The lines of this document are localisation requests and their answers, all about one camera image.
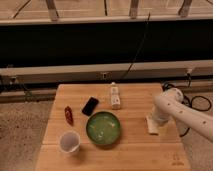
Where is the white sponge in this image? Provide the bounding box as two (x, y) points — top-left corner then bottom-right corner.
(146, 116), (159, 135)

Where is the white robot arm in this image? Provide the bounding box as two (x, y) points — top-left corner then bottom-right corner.
(151, 88), (213, 142)

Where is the black smartphone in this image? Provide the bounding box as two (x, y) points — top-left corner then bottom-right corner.
(82, 97), (99, 116)

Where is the green bowl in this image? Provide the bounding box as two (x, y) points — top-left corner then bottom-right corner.
(86, 111), (121, 145)

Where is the red chili pepper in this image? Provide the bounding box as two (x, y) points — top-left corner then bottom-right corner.
(64, 106), (74, 126)

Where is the clear plastic cup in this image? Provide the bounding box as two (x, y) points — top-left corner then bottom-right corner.
(59, 131), (80, 155)

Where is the black floor cable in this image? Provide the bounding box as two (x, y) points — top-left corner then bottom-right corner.
(161, 73), (213, 138)

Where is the black hanging cable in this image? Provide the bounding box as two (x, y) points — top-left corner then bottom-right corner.
(118, 12), (152, 82)

